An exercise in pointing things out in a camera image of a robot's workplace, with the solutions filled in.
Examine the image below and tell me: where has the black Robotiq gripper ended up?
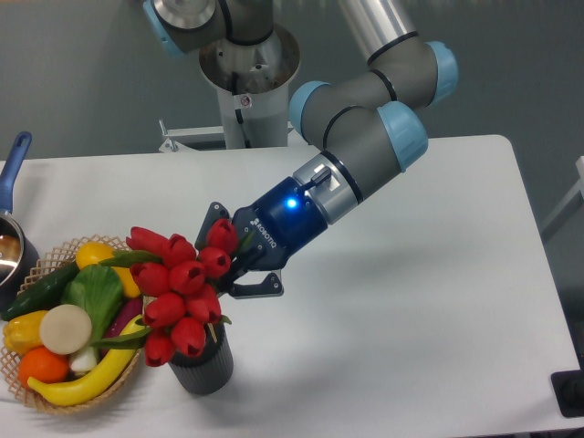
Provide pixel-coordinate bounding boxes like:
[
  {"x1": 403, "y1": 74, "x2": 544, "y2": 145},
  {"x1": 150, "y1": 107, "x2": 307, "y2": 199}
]
[{"x1": 194, "y1": 177, "x2": 328, "y2": 297}]

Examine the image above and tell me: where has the red tulip bouquet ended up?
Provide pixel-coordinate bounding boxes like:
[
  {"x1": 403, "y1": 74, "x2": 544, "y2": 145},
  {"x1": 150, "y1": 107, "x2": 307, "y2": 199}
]
[{"x1": 96, "y1": 218, "x2": 245, "y2": 367}]

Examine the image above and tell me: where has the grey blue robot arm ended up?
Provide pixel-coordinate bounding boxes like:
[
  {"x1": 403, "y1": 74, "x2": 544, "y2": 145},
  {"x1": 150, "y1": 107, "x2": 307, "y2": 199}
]
[{"x1": 142, "y1": 1, "x2": 458, "y2": 297}]

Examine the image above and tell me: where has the dark grey ribbed vase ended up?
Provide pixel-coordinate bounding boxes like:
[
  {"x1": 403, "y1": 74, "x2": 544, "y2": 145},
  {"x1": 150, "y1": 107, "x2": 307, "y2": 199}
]
[{"x1": 169, "y1": 324, "x2": 234, "y2": 395}]

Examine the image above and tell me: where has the purple eggplant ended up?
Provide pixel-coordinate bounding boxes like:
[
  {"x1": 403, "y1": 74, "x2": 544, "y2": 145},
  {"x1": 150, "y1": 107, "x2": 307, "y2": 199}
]
[{"x1": 103, "y1": 298, "x2": 143, "y2": 339}]

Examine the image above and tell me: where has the green bok choy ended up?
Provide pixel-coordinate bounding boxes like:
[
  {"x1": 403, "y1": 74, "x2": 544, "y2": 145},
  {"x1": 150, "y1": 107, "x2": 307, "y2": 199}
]
[{"x1": 60, "y1": 265, "x2": 123, "y2": 377}]

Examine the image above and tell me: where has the yellow squash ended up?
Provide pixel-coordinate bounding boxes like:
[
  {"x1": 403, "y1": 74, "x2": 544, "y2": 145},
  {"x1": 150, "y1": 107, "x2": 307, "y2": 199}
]
[{"x1": 75, "y1": 241, "x2": 141, "y2": 298}]

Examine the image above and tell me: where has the woven wicker basket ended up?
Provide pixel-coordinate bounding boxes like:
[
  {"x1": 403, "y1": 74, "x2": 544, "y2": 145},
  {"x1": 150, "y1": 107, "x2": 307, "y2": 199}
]
[{"x1": 1, "y1": 235, "x2": 142, "y2": 415}]

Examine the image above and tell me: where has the beige round disc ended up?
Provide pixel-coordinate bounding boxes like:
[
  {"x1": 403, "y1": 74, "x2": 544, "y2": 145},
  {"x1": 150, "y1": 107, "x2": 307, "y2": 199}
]
[{"x1": 39, "y1": 305, "x2": 92, "y2": 355}]

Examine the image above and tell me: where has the green cucumber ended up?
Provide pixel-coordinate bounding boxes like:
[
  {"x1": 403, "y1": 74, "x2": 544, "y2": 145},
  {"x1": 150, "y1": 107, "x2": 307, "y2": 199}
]
[{"x1": 1, "y1": 263, "x2": 79, "y2": 321}]

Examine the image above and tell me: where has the yellow banana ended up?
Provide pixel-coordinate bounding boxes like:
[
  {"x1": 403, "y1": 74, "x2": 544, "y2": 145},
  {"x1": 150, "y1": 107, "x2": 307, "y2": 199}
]
[{"x1": 26, "y1": 313, "x2": 151, "y2": 408}]

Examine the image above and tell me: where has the orange fruit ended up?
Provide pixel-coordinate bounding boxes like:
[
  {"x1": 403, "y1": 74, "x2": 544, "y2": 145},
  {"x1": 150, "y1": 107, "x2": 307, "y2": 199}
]
[{"x1": 18, "y1": 347, "x2": 69, "y2": 389}]

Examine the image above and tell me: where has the yellow bell pepper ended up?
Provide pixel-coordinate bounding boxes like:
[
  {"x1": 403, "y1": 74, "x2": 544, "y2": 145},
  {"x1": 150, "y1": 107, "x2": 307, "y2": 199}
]
[{"x1": 3, "y1": 310, "x2": 48, "y2": 356}]

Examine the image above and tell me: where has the black device at edge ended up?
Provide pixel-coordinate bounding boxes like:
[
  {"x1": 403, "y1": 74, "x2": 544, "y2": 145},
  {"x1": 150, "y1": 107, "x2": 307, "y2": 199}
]
[{"x1": 551, "y1": 370, "x2": 583, "y2": 418}]

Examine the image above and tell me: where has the white metal base frame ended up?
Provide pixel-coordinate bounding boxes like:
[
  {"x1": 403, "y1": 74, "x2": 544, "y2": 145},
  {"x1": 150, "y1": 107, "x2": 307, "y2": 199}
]
[{"x1": 158, "y1": 119, "x2": 293, "y2": 154}]

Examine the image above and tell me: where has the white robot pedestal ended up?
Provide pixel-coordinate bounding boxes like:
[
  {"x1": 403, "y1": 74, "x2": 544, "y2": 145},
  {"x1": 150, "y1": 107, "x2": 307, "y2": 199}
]
[{"x1": 199, "y1": 25, "x2": 300, "y2": 149}]

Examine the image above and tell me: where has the blue handled saucepan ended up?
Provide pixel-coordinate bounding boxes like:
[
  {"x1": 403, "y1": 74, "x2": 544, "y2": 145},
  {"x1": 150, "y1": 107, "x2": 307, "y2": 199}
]
[{"x1": 1, "y1": 131, "x2": 38, "y2": 311}]

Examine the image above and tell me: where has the white frame at right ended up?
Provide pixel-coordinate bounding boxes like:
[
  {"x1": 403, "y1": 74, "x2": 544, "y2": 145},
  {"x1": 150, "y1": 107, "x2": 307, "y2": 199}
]
[{"x1": 540, "y1": 156, "x2": 583, "y2": 243}]

